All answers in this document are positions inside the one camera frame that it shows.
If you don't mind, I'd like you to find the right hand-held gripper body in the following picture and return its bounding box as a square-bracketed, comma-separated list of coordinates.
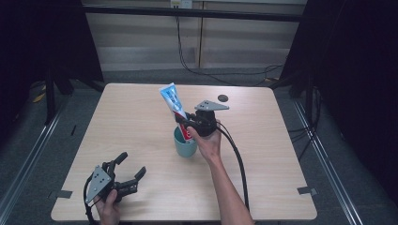
[185, 99, 230, 138]

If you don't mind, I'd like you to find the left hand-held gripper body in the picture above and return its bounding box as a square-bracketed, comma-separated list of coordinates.
[84, 160, 139, 204]

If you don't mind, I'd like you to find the blue and white toothpaste tube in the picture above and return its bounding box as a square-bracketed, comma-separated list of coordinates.
[158, 82, 194, 143]

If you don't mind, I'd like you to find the teal cup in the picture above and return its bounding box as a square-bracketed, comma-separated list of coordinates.
[173, 126, 199, 158]

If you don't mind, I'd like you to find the person's right hand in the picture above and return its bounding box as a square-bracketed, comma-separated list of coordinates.
[186, 119, 223, 163]

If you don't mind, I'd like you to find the person's left hand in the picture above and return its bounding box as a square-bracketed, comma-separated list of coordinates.
[94, 188, 122, 225]

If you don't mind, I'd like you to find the grey tape strip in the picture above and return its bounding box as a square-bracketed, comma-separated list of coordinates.
[297, 186, 318, 197]
[47, 189, 74, 201]

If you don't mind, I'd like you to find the yellow floor marker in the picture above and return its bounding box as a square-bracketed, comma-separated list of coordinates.
[32, 84, 47, 104]

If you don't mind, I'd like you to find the black curtain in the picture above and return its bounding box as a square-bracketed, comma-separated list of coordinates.
[277, 0, 398, 196]
[0, 0, 105, 129]

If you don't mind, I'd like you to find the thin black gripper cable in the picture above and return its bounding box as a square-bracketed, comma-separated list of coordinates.
[83, 173, 99, 225]

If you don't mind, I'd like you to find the black power cable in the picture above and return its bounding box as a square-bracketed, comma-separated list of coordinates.
[175, 7, 284, 87]

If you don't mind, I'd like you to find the thick black gripper cable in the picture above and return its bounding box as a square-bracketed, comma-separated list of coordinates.
[214, 120, 251, 212]

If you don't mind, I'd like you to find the metal floor rail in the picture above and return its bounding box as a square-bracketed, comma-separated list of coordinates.
[0, 104, 65, 221]
[292, 98, 364, 225]

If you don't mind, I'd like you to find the bundle of black floor cables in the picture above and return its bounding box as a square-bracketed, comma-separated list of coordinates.
[286, 88, 324, 161]

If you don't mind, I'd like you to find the white wall socket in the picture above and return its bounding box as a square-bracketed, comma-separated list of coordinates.
[169, 0, 193, 9]

